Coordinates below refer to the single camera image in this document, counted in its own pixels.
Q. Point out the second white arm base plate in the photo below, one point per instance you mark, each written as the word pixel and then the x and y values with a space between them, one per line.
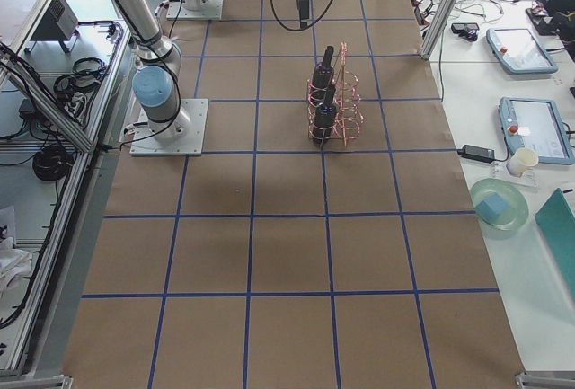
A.
pixel 184 137

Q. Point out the blue foam cube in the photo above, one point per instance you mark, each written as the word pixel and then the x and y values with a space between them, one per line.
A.
pixel 493 208

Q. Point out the white paper cup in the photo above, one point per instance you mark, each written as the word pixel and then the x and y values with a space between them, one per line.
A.
pixel 521 161

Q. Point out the dark bottle in basket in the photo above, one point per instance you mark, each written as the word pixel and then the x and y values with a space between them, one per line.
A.
pixel 324 117
pixel 323 72

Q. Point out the blue teach pendant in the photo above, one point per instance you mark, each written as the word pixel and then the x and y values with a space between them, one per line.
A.
pixel 519 51
pixel 535 124

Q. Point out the green glass bowl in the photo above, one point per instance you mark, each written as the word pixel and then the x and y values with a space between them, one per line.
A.
pixel 519 208

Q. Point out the aluminium frame post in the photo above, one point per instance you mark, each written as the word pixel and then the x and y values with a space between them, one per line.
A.
pixel 436 28

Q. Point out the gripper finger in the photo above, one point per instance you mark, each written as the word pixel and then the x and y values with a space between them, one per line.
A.
pixel 303 13

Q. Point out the copper wire wine basket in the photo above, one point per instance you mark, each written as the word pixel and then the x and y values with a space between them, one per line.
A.
pixel 349 118

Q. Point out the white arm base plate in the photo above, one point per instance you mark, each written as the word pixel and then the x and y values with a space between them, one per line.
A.
pixel 212 11

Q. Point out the teal board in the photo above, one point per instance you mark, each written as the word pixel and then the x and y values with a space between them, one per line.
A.
pixel 555 220

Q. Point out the grey metal box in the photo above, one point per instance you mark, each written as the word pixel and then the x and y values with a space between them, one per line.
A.
pixel 59 23

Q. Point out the black power adapter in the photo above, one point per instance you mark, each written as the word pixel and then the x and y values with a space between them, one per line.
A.
pixel 477 153

